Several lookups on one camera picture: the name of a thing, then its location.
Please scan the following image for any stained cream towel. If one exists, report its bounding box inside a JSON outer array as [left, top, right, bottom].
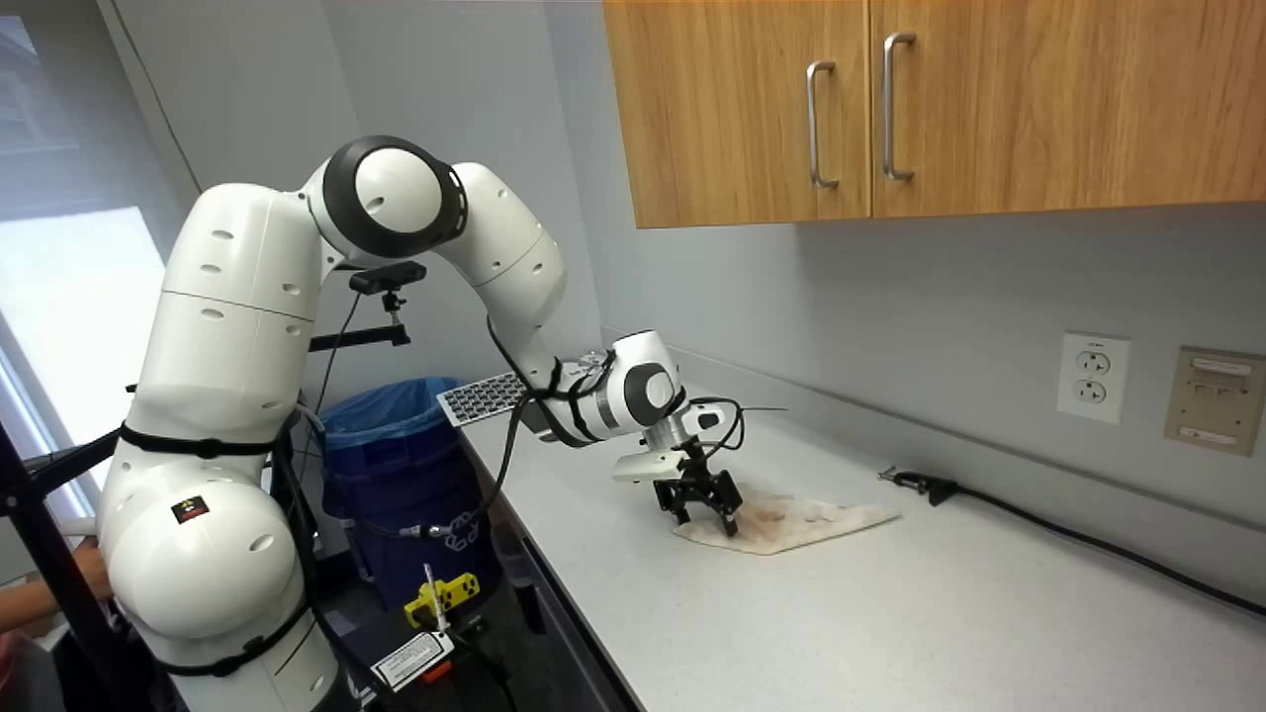
[[676, 487, 908, 556]]

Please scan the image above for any black external camera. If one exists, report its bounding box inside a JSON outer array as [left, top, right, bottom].
[[342, 258, 435, 299]]

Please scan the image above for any black power cable with plug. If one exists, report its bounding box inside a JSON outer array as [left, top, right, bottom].
[[879, 463, 1266, 618]]

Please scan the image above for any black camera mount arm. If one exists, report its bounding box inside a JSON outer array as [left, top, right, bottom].
[[308, 289, 414, 355]]

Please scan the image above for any yellow clamp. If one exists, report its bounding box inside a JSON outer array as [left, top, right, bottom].
[[398, 562, 486, 638]]

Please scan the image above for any silver cabinet door handle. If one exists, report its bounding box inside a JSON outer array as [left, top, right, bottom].
[[797, 57, 841, 194], [879, 29, 921, 186]]

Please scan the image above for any white and red tool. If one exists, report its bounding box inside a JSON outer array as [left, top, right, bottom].
[[346, 629, 457, 700]]

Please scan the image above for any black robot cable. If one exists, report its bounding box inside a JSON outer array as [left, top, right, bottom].
[[393, 320, 753, 547]]

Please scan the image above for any white electrical outlet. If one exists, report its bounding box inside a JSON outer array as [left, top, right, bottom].
[[1052, 328, 1136, 426]]

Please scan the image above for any beige wall plate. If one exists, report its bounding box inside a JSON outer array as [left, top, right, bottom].
[[1161, 343, 1266, 460]]

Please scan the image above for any black metal stand frame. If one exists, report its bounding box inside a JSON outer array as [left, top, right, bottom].
[[0, 419, 161, 712]]

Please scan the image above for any wooden wall cabinet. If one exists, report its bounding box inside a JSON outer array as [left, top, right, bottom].
[[601, 0, 1266, 235]]

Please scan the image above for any blue recycling bin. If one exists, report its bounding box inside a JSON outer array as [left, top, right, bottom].
[[312, 377, 503, 610]]

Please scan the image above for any person forearm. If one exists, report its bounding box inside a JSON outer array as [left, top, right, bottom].
[[0, 539, 110, 641]]

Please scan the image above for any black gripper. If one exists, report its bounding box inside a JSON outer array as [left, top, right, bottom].
[[651, 439, 749, 539]]

